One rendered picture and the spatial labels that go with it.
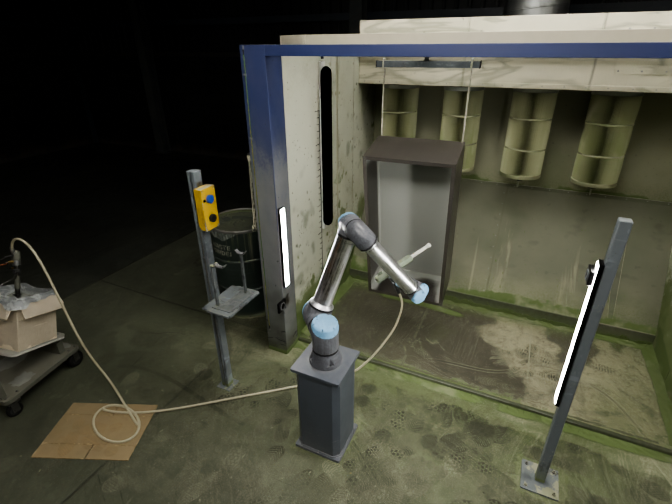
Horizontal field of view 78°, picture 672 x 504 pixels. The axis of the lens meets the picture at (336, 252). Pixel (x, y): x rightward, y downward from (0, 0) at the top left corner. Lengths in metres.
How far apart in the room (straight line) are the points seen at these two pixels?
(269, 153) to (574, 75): 2.28
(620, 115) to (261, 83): 2.58
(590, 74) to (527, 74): 0.41
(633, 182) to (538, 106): 1.11
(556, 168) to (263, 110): 2.67
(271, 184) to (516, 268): 2.40
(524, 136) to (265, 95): 2.13
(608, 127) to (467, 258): 1.53
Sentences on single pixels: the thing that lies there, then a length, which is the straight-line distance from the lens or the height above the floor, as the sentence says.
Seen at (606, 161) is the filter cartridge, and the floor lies 1.47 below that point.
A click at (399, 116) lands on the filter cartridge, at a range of 3.99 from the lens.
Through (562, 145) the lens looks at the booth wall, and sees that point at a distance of 4.20.
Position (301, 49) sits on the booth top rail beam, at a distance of 2.57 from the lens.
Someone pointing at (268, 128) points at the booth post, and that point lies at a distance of 2.74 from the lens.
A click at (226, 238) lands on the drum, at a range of 3.63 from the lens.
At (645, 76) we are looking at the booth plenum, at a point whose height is 2.08.
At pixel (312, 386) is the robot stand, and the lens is 2.47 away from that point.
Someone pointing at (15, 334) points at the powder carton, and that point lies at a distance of 3.59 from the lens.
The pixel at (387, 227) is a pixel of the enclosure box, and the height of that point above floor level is 0.94.
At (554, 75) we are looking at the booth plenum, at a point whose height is 2.07.
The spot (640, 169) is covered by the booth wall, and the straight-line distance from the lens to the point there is 4.30.
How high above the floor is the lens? 2.28
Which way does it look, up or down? 27 degrees down
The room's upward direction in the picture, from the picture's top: straight up
